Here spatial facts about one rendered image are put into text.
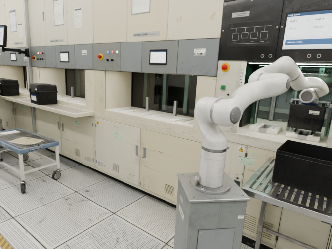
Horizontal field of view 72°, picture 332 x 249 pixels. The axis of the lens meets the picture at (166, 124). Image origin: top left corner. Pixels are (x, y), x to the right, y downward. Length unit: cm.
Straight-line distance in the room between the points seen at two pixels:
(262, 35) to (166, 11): 84
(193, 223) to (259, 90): 70
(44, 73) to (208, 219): 339
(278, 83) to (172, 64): 103
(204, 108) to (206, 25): 99
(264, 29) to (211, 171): 105
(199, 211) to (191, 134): 101
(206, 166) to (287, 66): 70
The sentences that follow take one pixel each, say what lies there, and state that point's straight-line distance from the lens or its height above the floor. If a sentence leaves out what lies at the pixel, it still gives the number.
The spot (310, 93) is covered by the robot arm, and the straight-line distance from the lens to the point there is 168.
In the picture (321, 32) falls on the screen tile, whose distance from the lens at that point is 170.
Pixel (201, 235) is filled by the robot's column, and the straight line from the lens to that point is 116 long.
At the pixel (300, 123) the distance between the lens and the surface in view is 192.
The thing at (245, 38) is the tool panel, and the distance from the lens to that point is 179.
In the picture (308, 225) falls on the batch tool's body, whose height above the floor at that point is 35.
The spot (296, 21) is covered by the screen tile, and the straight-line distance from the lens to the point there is 173.
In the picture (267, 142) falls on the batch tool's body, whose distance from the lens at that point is 176.
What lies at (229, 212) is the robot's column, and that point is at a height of 69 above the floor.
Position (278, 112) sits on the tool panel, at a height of 96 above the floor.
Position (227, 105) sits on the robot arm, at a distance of 100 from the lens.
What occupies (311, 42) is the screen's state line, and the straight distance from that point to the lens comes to 170.
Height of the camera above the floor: 128
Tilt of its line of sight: 12 degrees down
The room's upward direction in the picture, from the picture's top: 3 degrees clockwise
